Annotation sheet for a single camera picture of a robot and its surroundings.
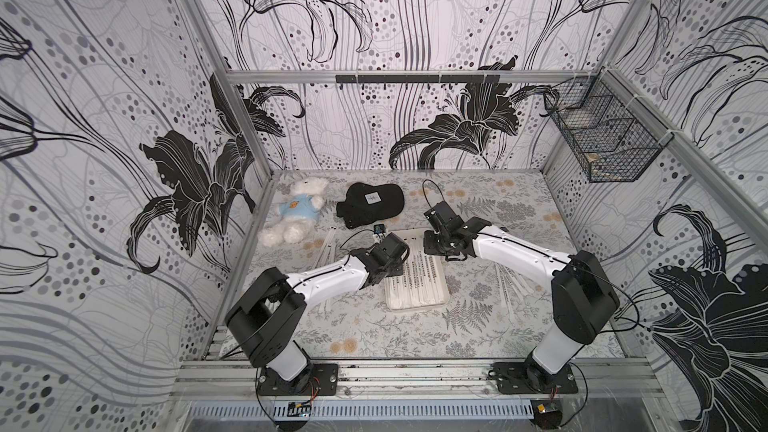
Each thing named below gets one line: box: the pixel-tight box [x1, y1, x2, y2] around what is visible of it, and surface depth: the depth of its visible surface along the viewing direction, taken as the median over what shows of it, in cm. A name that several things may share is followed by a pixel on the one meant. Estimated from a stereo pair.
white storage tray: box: [384, 227, 450, 312], surface depth 89 cm
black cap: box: [336, 182, 405, 229], surface depth 109 cm
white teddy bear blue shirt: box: [259, 177, 328, 248], surface depth 100 cm
